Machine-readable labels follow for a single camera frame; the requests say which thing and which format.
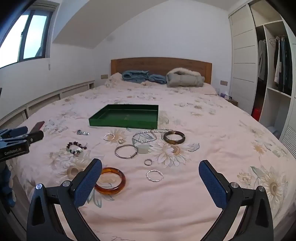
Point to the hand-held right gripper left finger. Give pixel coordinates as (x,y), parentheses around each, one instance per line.
(86,185)

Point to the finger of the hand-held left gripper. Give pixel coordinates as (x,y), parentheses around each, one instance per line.
(16,132)
(34,137)

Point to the white wardrobe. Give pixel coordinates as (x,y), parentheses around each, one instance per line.
(242,69)

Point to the white low wall cabinet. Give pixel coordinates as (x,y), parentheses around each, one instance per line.
(46,97)

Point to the grey hanging garment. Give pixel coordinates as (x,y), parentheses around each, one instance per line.
(262,60)

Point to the dark brown bangle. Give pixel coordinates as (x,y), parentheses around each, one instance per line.
(173,142)

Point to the purple tissue box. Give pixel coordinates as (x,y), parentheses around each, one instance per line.
(224,95)

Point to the green jewelry tray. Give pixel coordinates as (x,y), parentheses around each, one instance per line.
(124,115)

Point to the red box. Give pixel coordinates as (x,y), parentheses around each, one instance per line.
(256,114)

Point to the linked silver rings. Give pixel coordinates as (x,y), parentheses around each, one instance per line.
(106,138)

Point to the small silver pendant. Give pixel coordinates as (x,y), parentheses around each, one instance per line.
(79,132)

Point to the blue knit garment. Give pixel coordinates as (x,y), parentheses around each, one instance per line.
(135,76)

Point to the dark hanging clothes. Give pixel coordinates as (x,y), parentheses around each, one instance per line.
(283,64)

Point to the wooden headboard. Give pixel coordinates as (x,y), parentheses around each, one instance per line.
(161,64)

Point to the twisted silver hoop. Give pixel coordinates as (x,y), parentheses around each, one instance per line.
(147,175)

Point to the amber resin bangle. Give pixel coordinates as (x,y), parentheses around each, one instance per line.
(111,170)

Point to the grey fur-trimmed jacket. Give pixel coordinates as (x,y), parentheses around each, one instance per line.
(185,80)

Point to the plain silver bangle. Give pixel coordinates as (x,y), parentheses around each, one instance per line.
(115,151)

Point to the dark framed window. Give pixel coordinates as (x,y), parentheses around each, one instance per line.
(34,37)

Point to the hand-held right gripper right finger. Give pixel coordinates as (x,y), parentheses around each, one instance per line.
(212,185)

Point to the blue rolled cloth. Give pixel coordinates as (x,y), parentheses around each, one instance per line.
(158,78)

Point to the pink floral bedspread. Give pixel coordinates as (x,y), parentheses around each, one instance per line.
(185,197)

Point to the dark red small case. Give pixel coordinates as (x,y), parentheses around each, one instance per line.
(39,125)

